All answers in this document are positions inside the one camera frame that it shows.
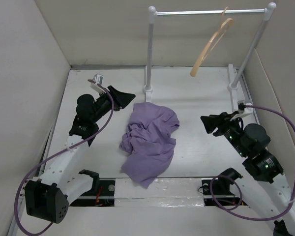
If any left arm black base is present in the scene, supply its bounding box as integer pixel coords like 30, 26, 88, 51
70, 170, 116, 207

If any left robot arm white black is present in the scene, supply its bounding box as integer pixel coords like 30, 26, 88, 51
25, 84, 136, 224

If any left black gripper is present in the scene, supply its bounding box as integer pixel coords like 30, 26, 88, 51
91, 86, 134, 123

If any purple t shirt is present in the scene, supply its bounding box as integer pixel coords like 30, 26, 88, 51
119, 102, 180, 189

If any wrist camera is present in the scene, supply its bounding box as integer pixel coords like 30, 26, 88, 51
231, 101, 253, 120
90, 73, 105, 94

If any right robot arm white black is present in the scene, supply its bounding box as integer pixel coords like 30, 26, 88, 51
201, 110, 295, 236

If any wooden clothes hanger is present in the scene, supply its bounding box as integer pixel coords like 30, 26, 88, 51
190, 7, 234, 77

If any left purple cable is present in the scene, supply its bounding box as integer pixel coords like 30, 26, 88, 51
13, 78, 114, 235

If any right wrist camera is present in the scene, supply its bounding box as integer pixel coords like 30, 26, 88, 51
231, 101, 253, 120

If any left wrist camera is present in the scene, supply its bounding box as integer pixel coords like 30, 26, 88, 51
90, 73, 105, 94

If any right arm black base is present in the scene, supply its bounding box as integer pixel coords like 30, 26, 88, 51
197, 168, 247, 207

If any white clothes rack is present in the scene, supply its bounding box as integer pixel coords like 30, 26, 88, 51
143, 2, 276, 111

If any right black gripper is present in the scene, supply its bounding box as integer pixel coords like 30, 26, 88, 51
199, 110, 247, 156

